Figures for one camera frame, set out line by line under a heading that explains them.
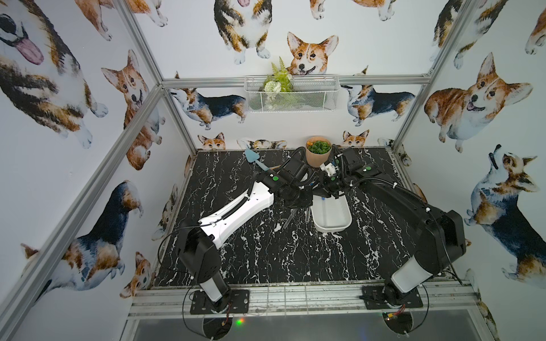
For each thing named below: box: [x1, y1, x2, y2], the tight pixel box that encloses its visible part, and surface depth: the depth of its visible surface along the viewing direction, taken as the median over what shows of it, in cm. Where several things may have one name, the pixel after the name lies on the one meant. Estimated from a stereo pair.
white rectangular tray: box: [310, 193, 353, 234], surface depth 97 cm
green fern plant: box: [263, 56, 295, 110], surface depth 87 cm
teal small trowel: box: [244, 149, 270, 172], surface depth 120 cm
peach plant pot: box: [304, 135, 333, 168], surface depth 109 cm
